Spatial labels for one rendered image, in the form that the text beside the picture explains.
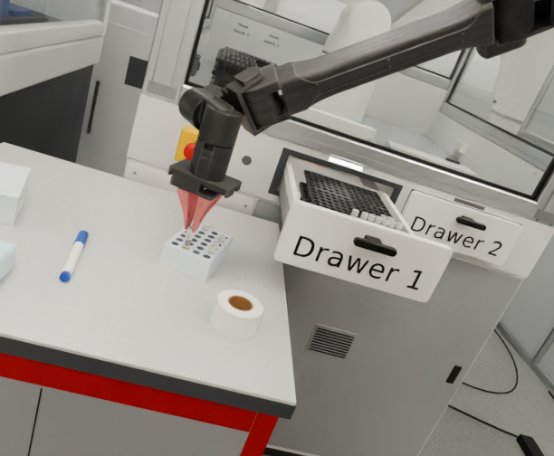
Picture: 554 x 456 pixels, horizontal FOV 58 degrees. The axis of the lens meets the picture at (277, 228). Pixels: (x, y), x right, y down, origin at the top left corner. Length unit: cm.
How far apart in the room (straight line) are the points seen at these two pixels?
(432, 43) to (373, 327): 80
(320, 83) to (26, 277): 49
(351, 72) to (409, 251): 31
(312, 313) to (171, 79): 66
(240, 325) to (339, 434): 92
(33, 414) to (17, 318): 13
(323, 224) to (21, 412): 50
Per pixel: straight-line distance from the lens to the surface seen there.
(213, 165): 76
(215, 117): 74
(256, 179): 115
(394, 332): 139
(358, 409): 154
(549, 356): 296
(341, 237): 84
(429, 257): 90
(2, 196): 87
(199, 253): 84
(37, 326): 68
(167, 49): 111
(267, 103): 77
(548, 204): 136
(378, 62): 77
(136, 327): 71
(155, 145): 115
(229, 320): 72
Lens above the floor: 118
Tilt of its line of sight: 22 degrees down
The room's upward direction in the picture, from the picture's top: 20 degrees clockwise
